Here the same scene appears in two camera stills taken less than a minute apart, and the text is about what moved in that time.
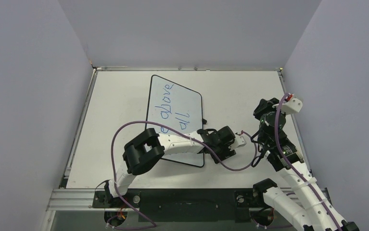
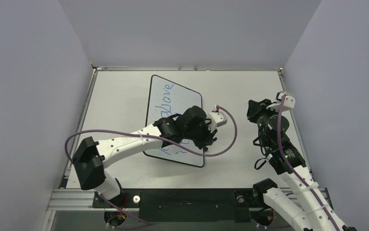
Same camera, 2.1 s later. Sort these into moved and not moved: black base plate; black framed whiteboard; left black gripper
Moved: left black gripper
Not moved: black base plate; black framed whiteboard
